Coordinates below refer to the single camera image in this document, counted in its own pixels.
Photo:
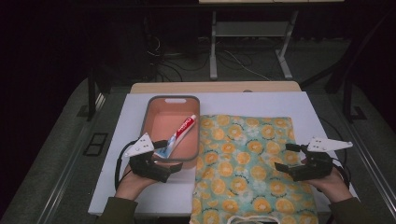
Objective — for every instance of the red and white toothpaste tube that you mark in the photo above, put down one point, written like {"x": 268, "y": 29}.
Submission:
{"x": 179, "y": 137}

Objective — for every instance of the orange print cloth bag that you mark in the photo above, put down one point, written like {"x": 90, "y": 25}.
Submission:
{"x": 246, "y": 168}

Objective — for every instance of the pink basin with grey rim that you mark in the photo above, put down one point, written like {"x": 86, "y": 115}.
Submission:
{"x": 169, "y": 124}

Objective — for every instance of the grey metal stand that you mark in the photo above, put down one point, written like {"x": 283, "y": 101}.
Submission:
{"x": 249, "y": 29}

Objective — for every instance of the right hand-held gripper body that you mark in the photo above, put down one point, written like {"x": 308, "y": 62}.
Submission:
{"x": 314, "y": 166}

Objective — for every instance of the wooden table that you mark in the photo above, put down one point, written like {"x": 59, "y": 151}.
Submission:
{"x": 214, "y": 87}

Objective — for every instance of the white board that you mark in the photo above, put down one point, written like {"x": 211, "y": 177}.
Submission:
{"x": 130, "y": 124}

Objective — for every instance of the person's right hand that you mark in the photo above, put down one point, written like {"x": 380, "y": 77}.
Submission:
{"x": 330, "y": 185}

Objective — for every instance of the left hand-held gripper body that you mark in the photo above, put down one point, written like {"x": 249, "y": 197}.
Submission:
{"x": 146, "y": 166}

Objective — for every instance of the black stand leg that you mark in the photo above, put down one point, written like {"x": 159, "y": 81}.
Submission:
{"x": 350, "y": 99}
{"x": 91, "y": 96}

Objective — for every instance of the person's left hand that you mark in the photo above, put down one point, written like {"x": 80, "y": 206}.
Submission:
{"x": 132, "y": 185}

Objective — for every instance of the black floor socket plate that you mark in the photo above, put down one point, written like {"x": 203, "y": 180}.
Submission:
{"x": 96, "y": 144}

